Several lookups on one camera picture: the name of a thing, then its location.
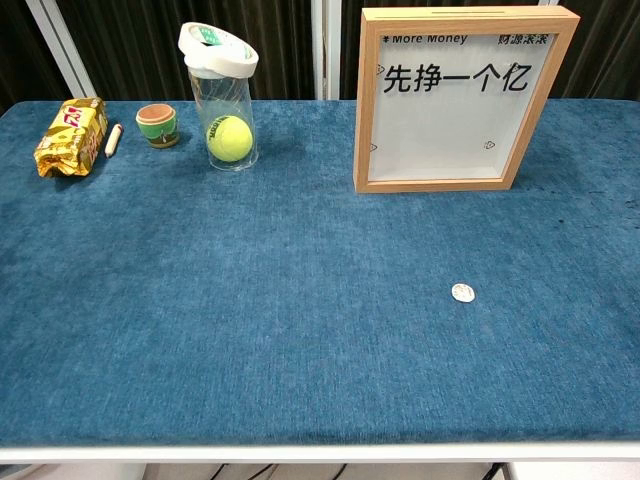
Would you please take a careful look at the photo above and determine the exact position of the blue fabric table cloth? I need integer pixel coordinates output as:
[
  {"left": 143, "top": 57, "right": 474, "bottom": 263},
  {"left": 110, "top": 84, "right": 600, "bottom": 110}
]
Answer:
[{"left": 0, "top": 98, "right": 640, "bottom": 447}]

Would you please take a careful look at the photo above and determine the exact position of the yellow-green tennis ball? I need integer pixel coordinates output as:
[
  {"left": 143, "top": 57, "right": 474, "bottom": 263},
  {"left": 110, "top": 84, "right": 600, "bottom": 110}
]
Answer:
[{"left": 206, "top": 115, "right": 254, "bottom": 163}]

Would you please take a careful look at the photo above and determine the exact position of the clear plastic tube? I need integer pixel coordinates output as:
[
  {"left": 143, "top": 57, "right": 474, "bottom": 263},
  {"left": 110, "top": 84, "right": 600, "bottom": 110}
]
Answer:
[{"left": 188, "top": 55, "right": 260, "bottom": 173}]

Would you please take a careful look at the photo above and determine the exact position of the small green wooden cup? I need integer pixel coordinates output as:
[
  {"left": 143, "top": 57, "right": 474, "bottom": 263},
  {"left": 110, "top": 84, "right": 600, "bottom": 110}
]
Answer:
[{"left": 135, "top": 103, "right": 181, "bottom": 150}]

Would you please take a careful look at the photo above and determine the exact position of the small wooden stick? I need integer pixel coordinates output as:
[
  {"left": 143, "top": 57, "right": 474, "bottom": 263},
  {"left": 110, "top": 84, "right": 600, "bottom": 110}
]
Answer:
[{"left": 104, "top": 123, "right": 124, "bottom": 159}]

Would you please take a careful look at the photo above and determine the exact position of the yellow snack packet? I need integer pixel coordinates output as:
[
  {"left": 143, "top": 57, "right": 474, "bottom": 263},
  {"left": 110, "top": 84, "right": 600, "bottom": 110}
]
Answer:
[{"left": 33, "top": 96, "right": 109, "bottom": 179}]

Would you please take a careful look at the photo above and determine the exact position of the wooden frame money box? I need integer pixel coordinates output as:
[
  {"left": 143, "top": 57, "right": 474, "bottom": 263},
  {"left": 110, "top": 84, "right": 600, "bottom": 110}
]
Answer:
[{"left": 352, "top": 5, "right": 581, "bottom": 194}]

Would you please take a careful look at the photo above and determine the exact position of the white metal frame post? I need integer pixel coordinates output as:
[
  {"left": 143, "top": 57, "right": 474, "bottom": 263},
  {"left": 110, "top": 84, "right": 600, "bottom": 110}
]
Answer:
[
  {"left": 27, "top": 0, "right": 97, "bottom": 100},
  {"left": 309, "top": 0, "right": 342, "bottom": 100}
]

